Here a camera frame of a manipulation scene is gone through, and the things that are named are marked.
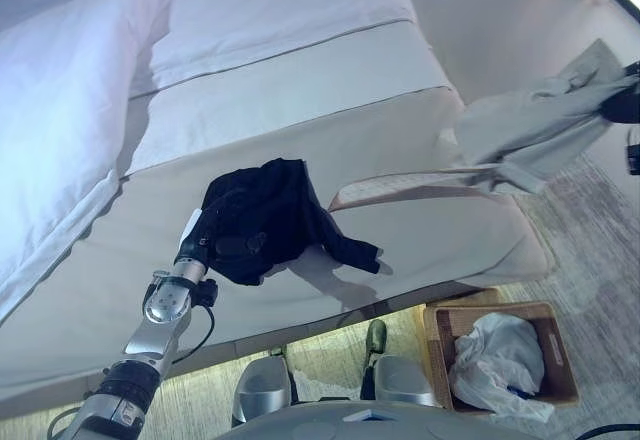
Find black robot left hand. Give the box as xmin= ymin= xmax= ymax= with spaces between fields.
xmin=177 ymin=208 xmax=267 ymax=267

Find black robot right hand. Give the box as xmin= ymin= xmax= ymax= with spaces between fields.
xmin=597 ymin=59 xmax=640 ymax=125

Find black garment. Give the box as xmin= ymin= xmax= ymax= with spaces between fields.
xmin=199 ymin=158 xmax=385 ymax=287

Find light grey garment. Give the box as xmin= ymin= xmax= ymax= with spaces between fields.
xmin=451 ymin=38 xmax=637 ymax=197

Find white garment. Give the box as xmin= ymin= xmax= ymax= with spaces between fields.
xmin=447 ymin=312 xmax=557 ymax=424

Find beige upholstered bed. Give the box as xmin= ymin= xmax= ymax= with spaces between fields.
xmin=0 ymin=0 xmax=556 ymax=402

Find beige bed runner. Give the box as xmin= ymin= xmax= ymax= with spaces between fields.
xmin=0 ymin=84 xmax=556 ymax=402

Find brown wicker basket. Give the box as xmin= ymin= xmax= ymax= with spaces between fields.
xmin=423 ymin=301 xmax=582 ymax=414

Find grey striped rug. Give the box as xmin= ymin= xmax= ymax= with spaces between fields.
xmin=47 ymin=152 xmax=640 ymax=440

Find silver robot left leg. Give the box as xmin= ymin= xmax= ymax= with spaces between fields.
xmin=232 ymin=344 xmax=296 ymax=425

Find silver robot leg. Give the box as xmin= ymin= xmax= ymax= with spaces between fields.
xmin=232 ymin=344 xmax=296 ymax=425
xmin=359 ymin=318 xmax=437 ymax=407

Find white duvet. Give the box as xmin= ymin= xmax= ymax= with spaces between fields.
xmin=0 ymin=0 xmax=436 ymax=314

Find silver robot right leg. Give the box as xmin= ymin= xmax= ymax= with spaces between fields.
xmin=359 ymin=318 xmax=437 ymax=407

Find grey robot torso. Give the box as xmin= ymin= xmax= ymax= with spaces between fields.
xmin=214 ymin=398 xmax=569 ymax=440

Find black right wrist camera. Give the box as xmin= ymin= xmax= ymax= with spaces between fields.
xmin=624 ymin=131 xmax=640 ymax=177

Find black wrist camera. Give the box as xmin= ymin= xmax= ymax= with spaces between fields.
xmin=624 ymin=131 xmax=640 ymax=177
xmin=192 ymin=278 xmax=220 ymax=309

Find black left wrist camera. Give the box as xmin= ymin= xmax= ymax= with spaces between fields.
xmin=192 ymin=278 xmax=220 ymax=309

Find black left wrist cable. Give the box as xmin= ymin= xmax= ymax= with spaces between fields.
xmin=169 ymin=304 xmax=217 ymax=367

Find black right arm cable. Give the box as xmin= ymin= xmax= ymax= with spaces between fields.
xmin=565 ymin=422 xmax=640 ymax=440

